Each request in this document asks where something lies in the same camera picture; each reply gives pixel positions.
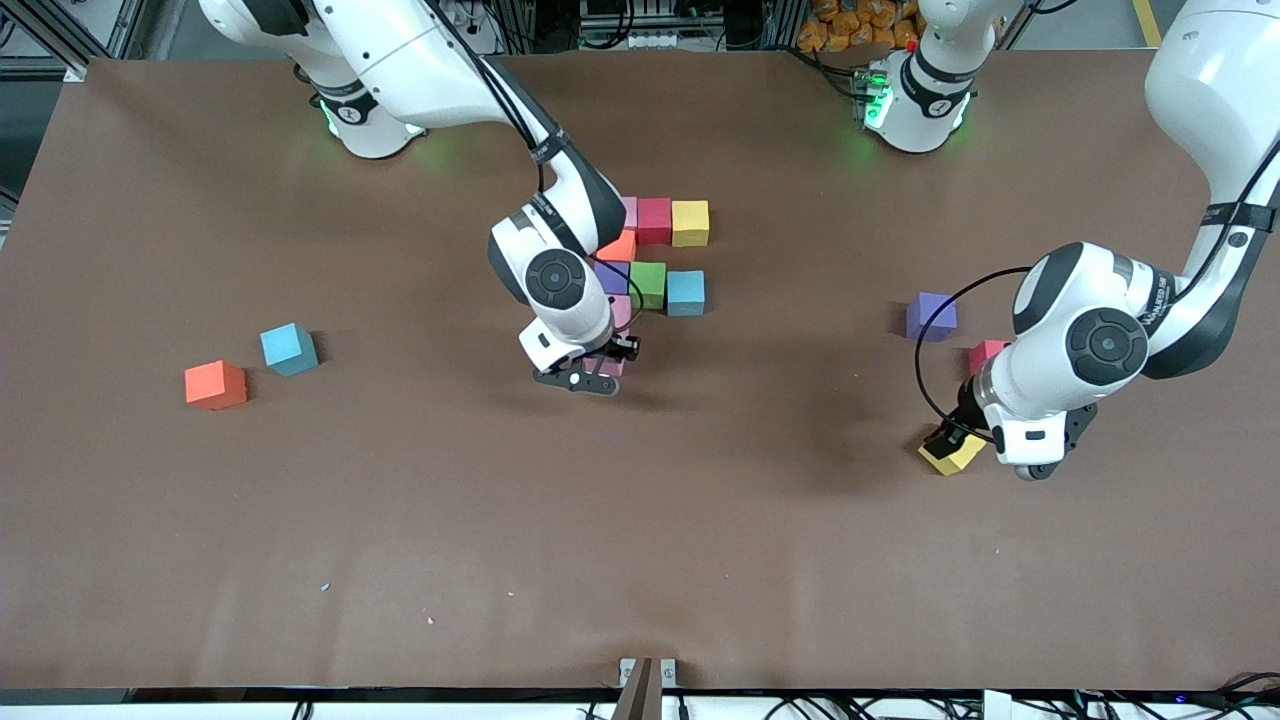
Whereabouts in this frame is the yellow foam cube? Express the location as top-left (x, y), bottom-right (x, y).
top-left (671, 200), bottom-right (711, 248)
top-left (918, 432), bottom-right (988, 477)

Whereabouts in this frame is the green foam cube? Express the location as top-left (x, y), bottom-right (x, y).
top-left (628, 261), bottom-right (668, 311)

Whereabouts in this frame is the blue foam cube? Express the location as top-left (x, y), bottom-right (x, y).
top-left (666, 270), bottom-right (706, 318)
top-left (260, 322), bottom-right (320, 378)

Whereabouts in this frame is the large white power strip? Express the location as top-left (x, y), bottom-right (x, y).
top-left (440, 0), bottom-right (501, 56)

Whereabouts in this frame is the black equipment rack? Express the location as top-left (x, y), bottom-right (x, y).
top-left (575, 0), bottom-right (793, 53)

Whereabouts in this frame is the bag of orange snacks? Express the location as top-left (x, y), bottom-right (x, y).
top-left (797, 0), bottom-right (923, 53)

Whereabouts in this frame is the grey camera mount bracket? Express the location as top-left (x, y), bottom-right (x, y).
top-left (618, 657), bottom-right (678, 720)

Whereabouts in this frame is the aluminium frame profile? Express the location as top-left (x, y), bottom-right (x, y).
top-left (1200, 0), bottom-right (1280, 76)
top-left (0, 0), bottom-right (151, 83)

